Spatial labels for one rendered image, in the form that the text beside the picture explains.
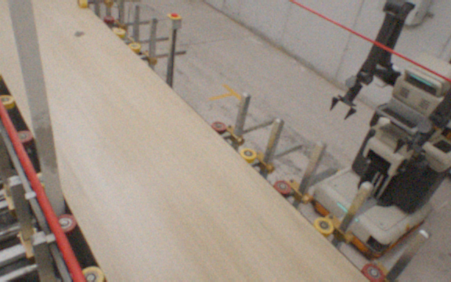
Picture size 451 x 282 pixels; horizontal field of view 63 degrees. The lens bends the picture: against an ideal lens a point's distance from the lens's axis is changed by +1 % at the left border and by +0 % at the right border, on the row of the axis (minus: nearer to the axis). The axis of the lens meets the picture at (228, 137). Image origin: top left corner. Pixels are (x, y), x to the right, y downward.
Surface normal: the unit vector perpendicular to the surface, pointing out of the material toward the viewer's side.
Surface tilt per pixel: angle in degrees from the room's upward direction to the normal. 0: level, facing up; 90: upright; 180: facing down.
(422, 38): 90
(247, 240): 0
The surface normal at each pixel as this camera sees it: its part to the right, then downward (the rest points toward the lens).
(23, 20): 0.59, 0.56
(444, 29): -0.79, 0.26
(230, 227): 0.16, -0.78
